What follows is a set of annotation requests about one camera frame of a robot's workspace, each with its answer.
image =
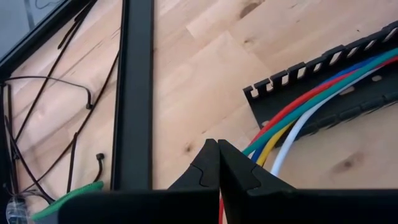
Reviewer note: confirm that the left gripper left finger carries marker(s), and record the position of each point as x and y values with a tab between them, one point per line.
140	208

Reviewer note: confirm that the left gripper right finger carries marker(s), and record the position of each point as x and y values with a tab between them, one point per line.
311	208

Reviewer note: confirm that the short black zip tie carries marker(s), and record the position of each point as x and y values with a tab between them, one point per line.
71	165
100	156

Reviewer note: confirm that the work glove with blue label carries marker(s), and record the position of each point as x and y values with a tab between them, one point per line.
71	193

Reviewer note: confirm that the looped black zip tie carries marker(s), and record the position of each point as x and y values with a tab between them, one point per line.
88	104

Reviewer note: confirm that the curved black zip tie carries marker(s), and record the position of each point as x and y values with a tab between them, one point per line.
28	171

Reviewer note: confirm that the long black zip tie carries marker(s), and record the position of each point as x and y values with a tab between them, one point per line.
66	37
99	95

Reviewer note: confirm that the small clear plastic piece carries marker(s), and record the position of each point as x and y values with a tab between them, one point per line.
17	210

